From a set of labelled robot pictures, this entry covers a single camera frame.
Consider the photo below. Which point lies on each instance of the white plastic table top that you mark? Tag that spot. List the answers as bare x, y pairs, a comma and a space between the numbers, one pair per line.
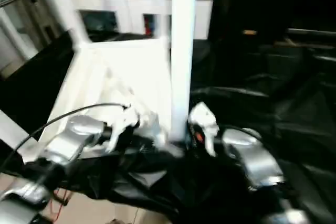
121, 72

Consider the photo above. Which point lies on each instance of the white plastic table leg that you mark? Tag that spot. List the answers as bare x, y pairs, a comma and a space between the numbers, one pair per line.
182, 51
164, 9
16, 132
63, 9

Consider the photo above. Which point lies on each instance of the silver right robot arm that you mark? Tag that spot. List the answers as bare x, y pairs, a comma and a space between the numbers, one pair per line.
252, 156

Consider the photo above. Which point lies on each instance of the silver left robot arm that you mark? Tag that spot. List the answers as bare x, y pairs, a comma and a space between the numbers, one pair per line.
73, 137

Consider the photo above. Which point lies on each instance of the black plastic mat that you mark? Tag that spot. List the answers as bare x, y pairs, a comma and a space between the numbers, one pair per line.
283, 98

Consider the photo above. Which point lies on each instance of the small yellow label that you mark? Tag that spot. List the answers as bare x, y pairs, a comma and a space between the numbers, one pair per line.
250, 32

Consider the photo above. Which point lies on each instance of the black bench with silver rail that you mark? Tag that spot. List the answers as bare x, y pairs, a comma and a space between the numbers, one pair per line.
315, 40

